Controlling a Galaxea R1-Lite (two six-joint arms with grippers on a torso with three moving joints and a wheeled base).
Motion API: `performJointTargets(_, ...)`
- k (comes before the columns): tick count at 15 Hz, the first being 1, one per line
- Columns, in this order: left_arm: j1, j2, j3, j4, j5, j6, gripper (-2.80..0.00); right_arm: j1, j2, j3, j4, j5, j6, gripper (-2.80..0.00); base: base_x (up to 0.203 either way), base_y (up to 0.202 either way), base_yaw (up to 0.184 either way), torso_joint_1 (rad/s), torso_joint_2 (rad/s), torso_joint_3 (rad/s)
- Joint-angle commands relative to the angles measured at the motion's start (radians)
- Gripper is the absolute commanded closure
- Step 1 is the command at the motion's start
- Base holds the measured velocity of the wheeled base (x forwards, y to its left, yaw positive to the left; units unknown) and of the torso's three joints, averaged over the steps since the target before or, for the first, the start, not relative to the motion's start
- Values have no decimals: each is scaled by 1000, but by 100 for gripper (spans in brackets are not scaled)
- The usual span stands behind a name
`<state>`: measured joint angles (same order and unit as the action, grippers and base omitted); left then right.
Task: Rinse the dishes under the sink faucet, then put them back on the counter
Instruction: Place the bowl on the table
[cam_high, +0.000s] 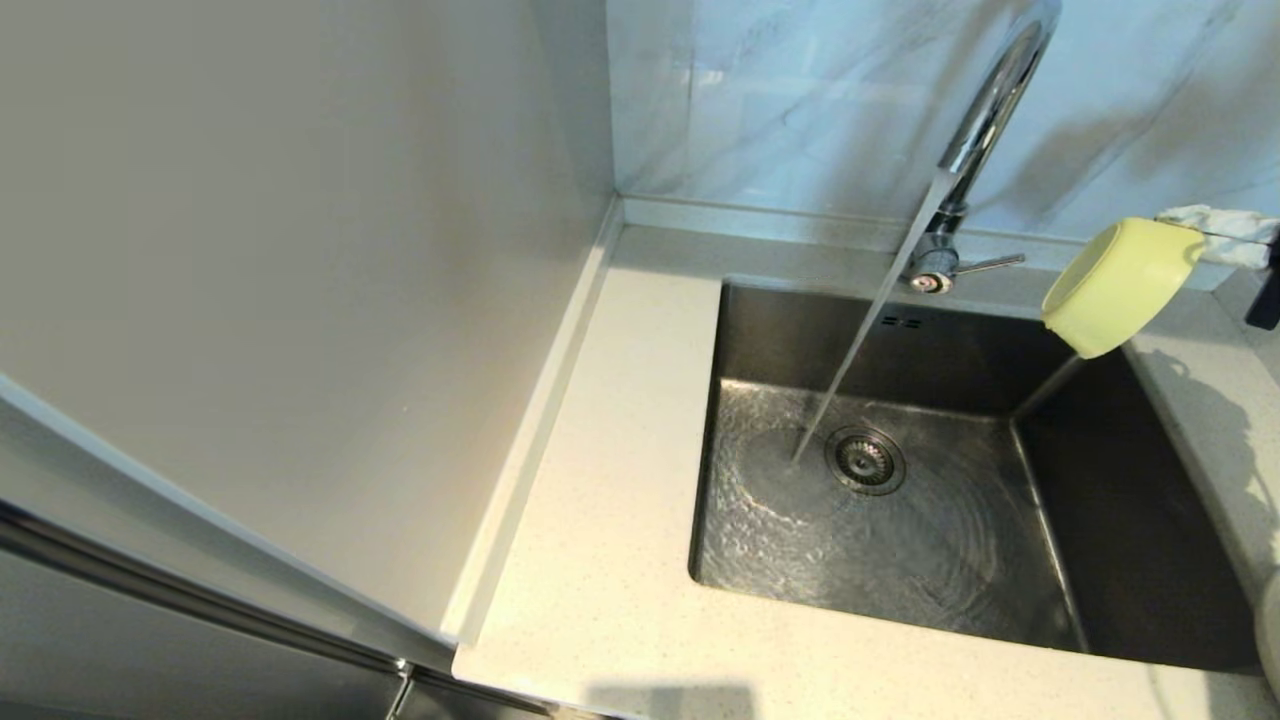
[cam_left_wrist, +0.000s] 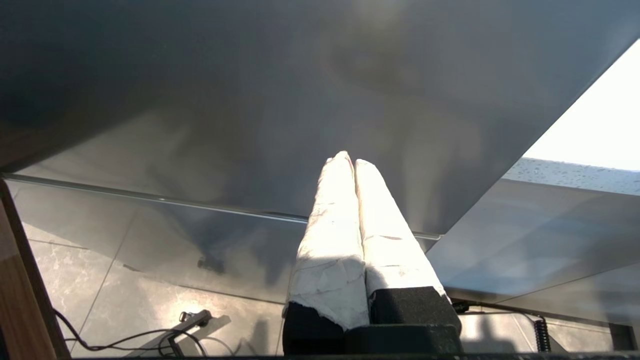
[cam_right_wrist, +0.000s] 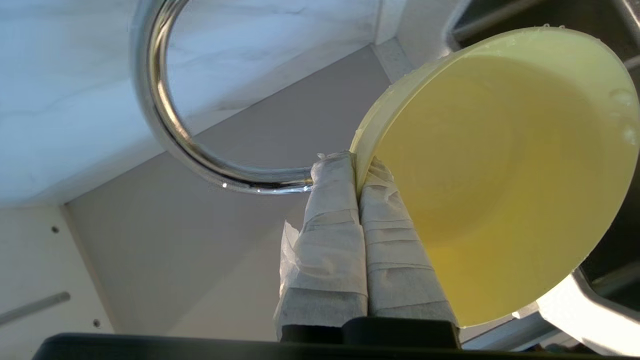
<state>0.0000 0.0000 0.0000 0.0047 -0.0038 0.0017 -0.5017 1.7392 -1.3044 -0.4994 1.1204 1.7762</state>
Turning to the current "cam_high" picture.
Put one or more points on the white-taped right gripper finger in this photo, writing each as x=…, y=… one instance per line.
x=1230, y=232

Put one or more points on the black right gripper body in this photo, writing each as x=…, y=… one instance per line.
x=1266, y=295

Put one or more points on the yellow bowl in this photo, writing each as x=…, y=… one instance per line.
x=1115, y=290

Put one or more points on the chrome gooseneck faucet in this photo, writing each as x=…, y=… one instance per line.
x=990, y=100

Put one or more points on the white plate edge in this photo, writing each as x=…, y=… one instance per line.
x=1270, y=640

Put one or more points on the stainless steel sink basin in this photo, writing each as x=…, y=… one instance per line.
x=950, y=580

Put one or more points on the running water stream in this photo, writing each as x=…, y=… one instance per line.
x=874, y=310

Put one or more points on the round metal drain strainer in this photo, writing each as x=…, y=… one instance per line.
x=866, y=461

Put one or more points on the white appliance side panel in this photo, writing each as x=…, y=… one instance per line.
x=250, y=250

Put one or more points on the stainless steel appliance door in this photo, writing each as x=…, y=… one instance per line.
x=150, y=660

